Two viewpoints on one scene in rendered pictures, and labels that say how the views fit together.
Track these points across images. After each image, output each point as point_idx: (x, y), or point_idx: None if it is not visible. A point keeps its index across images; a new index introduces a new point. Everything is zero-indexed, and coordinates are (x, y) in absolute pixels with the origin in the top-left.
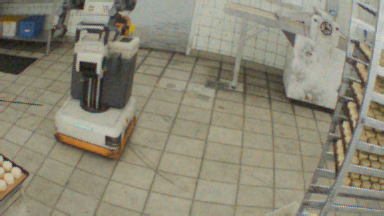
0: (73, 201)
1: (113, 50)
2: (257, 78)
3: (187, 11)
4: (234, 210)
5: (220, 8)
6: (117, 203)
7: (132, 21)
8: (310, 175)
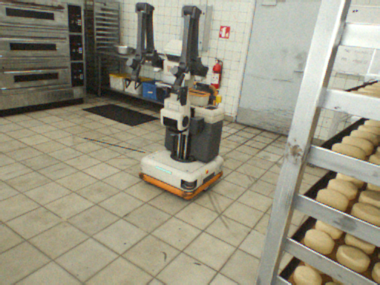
0: (119, 231)
1: (198, 114)
2: None
3: (294, 99)
4: None
5: None
6: (164, 238)
7: (249, 104)
8: None
